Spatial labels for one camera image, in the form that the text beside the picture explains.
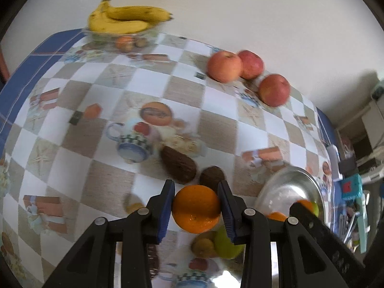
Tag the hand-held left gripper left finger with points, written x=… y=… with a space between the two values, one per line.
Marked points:
x=166 y=213

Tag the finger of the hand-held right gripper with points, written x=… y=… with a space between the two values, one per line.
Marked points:
x=339 y=252

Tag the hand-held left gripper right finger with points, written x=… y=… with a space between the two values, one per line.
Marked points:
x=227 y=214

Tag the orange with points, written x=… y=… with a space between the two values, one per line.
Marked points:
x=306 y=205
x=277 y=216
x=196 y=208

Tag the green lime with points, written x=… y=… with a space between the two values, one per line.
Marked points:
x=225 y=244
x=315 y=209

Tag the brown kiwi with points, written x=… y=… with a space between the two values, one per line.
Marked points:
x=211 y=176
x=204 y=245
x=140 y=42

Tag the dark brown avocado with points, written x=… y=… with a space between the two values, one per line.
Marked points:
x=178 y=165

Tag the teal chair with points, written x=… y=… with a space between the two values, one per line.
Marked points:
x=357 y=204

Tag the round steel bowl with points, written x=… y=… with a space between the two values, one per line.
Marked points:
x=285 y=189

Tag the checkered printed tablecloth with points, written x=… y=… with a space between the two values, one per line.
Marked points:
x=210 y=126

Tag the white shelf cabinet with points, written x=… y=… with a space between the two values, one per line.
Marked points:
x=370 y=129

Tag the red apple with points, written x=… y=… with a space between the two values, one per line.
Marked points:
x=252 y=64
x=224 y=66
x=274 y=90

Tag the small orange fruit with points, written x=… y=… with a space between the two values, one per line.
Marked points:
x=124 y=43

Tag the clear glass bowl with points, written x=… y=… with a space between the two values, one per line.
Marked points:
x=99 y=37

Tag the yellow banana bunch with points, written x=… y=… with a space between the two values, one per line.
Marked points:
x=129 y=18

